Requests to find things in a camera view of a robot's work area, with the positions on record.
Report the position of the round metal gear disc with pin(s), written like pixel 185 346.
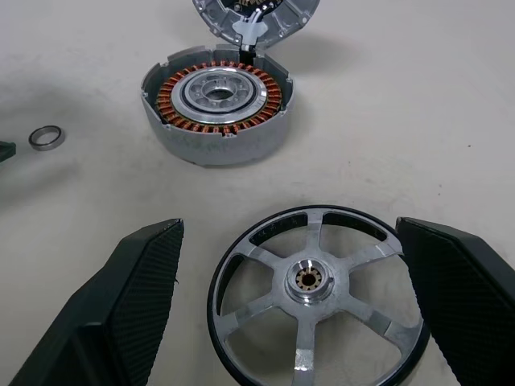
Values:
pixel 281 24

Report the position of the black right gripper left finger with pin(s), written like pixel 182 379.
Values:
pixel 120 321

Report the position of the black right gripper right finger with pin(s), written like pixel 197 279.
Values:
pixel 462 305

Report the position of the round metal bearing part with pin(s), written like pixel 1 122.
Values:
pixel 209 149

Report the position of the silver spoked rotor black rim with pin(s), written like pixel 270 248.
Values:
pixel 310 342

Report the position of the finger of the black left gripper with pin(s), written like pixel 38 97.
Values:
pixel 6 152

